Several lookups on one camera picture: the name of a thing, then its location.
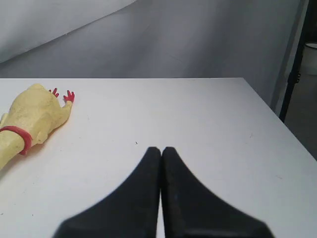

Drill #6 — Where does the yellow rubber chicken toy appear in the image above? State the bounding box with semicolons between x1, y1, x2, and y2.
0;83;75;168

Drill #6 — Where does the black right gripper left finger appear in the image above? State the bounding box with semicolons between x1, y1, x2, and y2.
54;147;160;238

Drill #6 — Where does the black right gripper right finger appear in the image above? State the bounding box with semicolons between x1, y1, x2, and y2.
161;147;273;238

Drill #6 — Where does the white enamel mug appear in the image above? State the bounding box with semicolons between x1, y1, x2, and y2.
301;42;317;75

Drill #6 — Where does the grey backdrop cloth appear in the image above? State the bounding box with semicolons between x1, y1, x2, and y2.
0;0;306;108

